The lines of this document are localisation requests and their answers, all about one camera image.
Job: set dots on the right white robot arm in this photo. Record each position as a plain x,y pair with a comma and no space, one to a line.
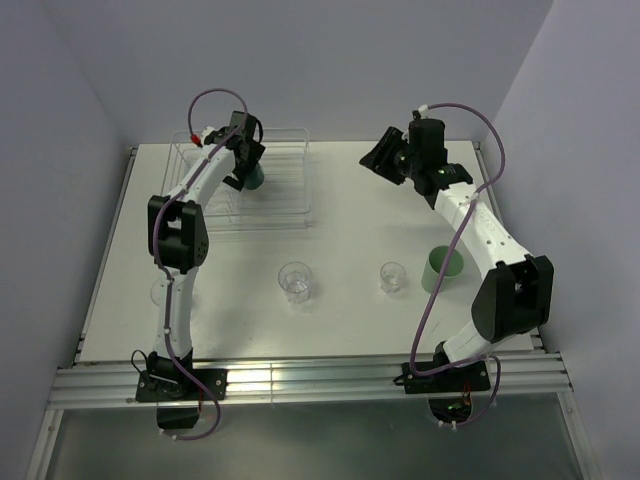
514,297

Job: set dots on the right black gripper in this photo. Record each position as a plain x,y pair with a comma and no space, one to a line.
391,141

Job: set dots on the clear acrylic dish rack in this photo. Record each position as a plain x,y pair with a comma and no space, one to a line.
282,202

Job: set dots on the clear glass left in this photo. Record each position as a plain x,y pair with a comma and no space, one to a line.
157,292

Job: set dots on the dark teal mug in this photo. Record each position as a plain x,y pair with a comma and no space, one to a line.
254,179

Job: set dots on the black box under left base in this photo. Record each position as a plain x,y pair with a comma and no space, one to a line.
177,418

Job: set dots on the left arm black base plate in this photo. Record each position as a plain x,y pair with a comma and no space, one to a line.
154,389

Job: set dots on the aluminium rail frame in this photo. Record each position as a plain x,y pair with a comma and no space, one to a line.
310,392

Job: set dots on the light green plastic cup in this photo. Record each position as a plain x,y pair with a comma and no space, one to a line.
439,262

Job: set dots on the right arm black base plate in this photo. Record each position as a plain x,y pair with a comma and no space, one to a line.
473,378

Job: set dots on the small clear glass right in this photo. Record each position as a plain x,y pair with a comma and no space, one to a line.
392,277

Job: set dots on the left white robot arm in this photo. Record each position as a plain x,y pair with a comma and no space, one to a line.
177,233

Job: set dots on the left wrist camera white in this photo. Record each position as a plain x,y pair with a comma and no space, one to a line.
207,136

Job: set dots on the clear glass centre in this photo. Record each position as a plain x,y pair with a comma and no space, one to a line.
295,279

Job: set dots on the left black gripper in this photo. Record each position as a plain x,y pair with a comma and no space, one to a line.
256,151

